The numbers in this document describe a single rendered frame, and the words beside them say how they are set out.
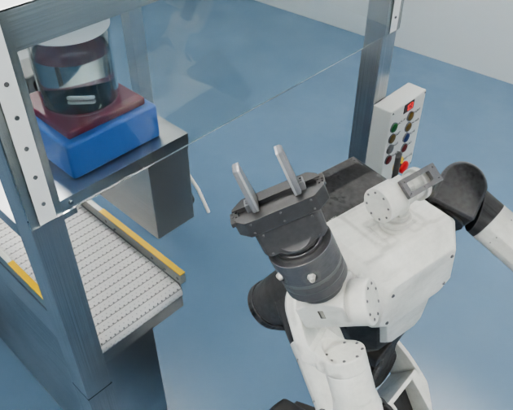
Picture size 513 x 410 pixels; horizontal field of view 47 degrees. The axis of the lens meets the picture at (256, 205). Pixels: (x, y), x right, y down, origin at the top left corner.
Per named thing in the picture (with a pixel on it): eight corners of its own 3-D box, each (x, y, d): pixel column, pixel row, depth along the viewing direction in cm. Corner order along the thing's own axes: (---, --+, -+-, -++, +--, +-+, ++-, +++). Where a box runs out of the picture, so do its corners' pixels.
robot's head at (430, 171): (372, 189, 109) (395, 173, 102) (405, 172, 113) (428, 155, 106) (390, 219, 108) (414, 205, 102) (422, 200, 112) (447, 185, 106)
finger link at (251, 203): (239, 172, 69) (260, 211, 72) (237, 159, 71) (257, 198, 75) (226, 177, 69) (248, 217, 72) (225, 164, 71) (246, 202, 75)
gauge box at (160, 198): (195, 216, 135) (188, 144, 122) (158, 240, 129) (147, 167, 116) (135, 175, 147) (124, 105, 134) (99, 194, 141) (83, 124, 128)
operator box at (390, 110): (411, 163, 183) (427, 89, 166) (379, 189, 174) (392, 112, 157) (394, 155, 187) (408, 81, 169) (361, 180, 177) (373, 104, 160)
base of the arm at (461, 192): (436, 247, 132) (400, 210, 134) (475, 211, 135) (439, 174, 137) (461, 232, 118) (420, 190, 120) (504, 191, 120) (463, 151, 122)
